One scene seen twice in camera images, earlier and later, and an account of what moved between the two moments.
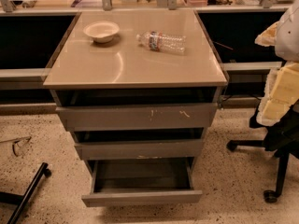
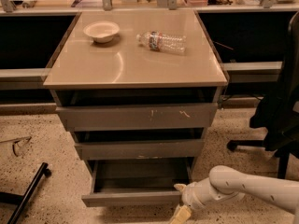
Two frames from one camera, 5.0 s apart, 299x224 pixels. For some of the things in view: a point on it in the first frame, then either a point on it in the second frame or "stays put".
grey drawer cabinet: x=137 y=116 stays put
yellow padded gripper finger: x=267 y=37 -> x=179 y=186
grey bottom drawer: x=141 y=181 stays put
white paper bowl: x=101 y=32 stays put
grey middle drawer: x=139 y=144 stays put
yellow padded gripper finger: x=281 y=93 -> x=182 y=214
